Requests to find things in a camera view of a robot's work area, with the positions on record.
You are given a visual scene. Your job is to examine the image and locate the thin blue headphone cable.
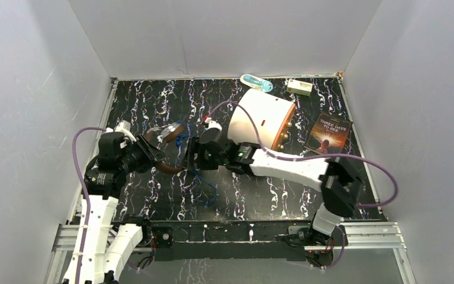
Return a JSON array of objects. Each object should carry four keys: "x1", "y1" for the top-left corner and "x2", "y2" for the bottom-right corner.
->
[{"x1": 172, "y1": 119, "x2": 220, "y2": 208}]

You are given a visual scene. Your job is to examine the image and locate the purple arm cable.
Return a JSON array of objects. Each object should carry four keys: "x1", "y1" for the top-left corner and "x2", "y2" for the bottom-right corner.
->
[
  {"x1": 207, "y1": 99, "x2": 400, "y2": 271},
  {"x1": 72, "y1": 127, "x2": 108, "y2": 284}
]

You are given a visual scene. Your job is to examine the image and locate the dark book three days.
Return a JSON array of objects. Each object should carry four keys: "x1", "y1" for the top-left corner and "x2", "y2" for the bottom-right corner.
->
[{"x1": 304, "y1": 112, "x2": 353, "y2": 154}]

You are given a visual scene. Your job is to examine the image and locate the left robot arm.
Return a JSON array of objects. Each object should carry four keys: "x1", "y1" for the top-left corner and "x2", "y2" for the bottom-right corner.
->
[{"x1": 62, "y1": 131, "x2": 165, "y2": 283}]

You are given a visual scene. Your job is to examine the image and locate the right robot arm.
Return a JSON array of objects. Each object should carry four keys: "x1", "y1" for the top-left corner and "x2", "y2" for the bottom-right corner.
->
[{"x1": 180, "y1": 129, "x2": 364, "y2": 246}]

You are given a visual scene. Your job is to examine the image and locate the blue white blister pack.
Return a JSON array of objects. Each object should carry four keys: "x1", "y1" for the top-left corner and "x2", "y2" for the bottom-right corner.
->
[{"x1": 240, "y1": 74, "x2": 273, "y2": 93}]

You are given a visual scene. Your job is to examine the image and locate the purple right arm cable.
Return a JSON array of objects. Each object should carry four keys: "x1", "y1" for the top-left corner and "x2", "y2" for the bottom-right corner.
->
[{"x1": 207, "y1": 99, "x2": 400, "y2": 271}]

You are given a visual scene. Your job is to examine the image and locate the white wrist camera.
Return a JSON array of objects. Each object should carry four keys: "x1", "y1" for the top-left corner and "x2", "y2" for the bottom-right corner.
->
[
  {"x1": 202, "y1": 116, "x2": 222, "y2": 136},
  {"x1": 114, "y1": 120, "x2": 137, "y2": 142}
]

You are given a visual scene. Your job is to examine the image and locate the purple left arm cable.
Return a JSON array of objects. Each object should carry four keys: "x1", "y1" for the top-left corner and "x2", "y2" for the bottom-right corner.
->
[{"x1": 72, "y1": 127, "x2": 108, "y2": 284}]

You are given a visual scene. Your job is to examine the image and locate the small white green box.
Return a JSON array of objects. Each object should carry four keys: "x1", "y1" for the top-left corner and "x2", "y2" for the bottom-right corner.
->
[{"x1": 286, "y1": 79, "x2": 313, "y2": 96}]

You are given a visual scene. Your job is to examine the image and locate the brown silver headphones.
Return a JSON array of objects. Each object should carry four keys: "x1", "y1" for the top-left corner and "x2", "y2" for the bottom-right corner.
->
[{"x1": 144, "y1": 122, "x2": 184, "y2": 175}]

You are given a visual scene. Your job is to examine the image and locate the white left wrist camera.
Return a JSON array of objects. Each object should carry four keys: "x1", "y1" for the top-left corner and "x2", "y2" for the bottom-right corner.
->
[{"x1": 114, "y1": 120, "x2": 137, "y2": 142}]

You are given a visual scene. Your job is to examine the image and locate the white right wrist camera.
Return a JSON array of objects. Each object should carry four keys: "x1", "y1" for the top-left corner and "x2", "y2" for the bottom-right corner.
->
[{"x1": 202, "y1": 116, "x2": 222, "y2": 136}]

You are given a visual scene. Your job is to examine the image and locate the white cylindrical drum box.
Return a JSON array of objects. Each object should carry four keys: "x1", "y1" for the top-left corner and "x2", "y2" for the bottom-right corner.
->
[{"x1": 227, "y1": 89, "x2": 296, "y2": 150}]

